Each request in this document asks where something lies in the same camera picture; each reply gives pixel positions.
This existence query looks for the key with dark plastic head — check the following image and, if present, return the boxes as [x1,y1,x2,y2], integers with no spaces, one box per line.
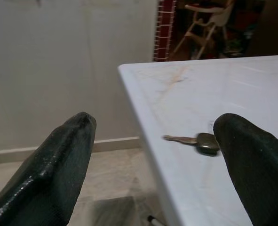
[163,132,221,156]

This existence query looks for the white baby high chair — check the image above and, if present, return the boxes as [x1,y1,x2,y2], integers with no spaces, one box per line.
[174,0,236,61]

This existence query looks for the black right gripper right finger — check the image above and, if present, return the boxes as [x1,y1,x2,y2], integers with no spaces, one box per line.
[213,113,278,226]

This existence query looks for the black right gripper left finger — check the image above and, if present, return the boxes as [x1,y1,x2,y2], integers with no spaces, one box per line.
[0,112,97,226]

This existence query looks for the white folding table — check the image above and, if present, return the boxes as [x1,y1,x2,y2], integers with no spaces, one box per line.
[117,54,278,226]

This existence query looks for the red tiled wall strip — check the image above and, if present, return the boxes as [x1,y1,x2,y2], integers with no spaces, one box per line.
[152,0,177,62]

